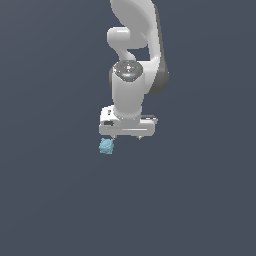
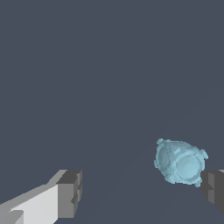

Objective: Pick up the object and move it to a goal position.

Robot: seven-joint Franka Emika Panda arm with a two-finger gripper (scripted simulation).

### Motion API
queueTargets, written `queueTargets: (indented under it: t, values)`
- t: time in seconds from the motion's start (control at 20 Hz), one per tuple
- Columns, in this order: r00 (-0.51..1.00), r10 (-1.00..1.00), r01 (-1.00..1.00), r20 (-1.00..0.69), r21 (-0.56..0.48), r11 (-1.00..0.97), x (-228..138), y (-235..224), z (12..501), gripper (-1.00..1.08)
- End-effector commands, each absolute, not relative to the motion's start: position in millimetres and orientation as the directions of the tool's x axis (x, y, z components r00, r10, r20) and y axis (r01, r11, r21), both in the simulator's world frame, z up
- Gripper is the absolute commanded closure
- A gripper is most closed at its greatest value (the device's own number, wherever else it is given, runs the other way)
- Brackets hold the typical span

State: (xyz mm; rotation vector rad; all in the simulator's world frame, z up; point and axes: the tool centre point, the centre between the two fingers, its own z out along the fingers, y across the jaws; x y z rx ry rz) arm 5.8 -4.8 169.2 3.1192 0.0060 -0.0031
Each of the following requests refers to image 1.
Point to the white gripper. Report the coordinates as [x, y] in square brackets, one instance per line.
[126, 126]

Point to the light blue cube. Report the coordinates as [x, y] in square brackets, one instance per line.
[106, 146]

